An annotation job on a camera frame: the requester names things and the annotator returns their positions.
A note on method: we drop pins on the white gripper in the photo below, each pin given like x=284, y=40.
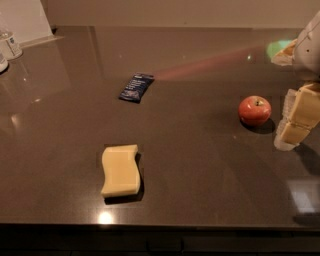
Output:
x=308, y=53

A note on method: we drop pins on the red apple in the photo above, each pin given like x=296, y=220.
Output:
x=254, y=111

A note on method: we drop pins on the yellow sponge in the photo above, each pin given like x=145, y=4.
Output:
x=122, y=177

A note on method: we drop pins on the blue snack packet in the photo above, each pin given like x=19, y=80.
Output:
x=136, y=87

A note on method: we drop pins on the clear plastic water bottle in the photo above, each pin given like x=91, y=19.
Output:
x=9, y=47

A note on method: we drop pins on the white container at left edge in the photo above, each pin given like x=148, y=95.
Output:
x=3, y=63

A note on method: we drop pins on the white board leaning on wall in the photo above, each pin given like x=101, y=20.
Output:
x=27, y=20

